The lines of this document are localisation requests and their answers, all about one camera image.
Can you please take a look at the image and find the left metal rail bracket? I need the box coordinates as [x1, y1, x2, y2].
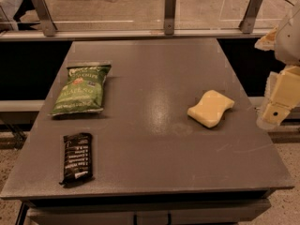
[31, 0, 57, 37]

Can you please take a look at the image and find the grey table base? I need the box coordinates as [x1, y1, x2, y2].
[15, 191, 271, 225]

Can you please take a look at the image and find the metal rail bracket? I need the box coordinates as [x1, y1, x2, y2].
[31, 0, 57, 37]
[239, 0, 263, 34]
[163, 0, 176, 36]

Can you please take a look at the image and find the black rxbar chocolate bar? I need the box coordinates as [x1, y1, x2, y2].
[60, 132, 93, 186]

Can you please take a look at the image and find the right metal rail bracket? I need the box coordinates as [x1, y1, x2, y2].
[239, 0, 263, 34]

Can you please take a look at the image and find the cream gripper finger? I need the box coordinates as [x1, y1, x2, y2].
[257, 66, 300, 129]
[254, 27, 278, 51]

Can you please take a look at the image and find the middle metal rail bracket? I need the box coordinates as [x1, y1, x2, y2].
[163, 0, 176, 36]

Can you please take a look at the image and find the grey horizontal rail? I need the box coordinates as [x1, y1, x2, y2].
[0, 28, 271, 42]

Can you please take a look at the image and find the yellow sponge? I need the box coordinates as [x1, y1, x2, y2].
[187, 90, 234, 128]

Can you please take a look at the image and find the green jalapeno chips bag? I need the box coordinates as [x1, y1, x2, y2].
[51, 62, 112, 116]

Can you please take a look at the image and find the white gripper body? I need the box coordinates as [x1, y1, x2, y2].
[275, 7, 300, 65]

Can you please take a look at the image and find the person in background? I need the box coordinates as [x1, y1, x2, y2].
[0, 0, 36, 32]

